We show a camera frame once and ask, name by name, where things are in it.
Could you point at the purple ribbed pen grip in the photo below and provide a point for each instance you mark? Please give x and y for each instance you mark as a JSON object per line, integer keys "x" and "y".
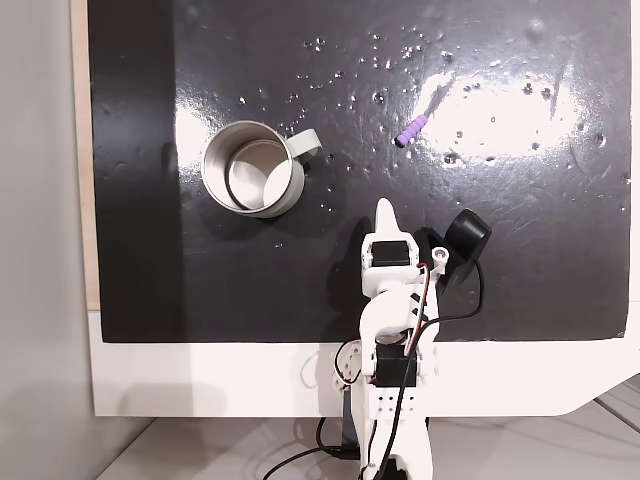
{"x": 411, "y": 131}

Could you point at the grey-green steel-lined mug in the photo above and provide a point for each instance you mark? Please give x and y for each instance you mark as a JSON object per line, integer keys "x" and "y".
{"x": 299, "y": 192}

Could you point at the black glossy table mat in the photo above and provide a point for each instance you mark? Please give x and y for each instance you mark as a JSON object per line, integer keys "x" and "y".
{"x": 150, "y": 250}

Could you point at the black oval camera box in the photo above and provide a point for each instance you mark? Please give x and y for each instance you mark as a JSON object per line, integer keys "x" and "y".
{"x": 467, "y": 232}

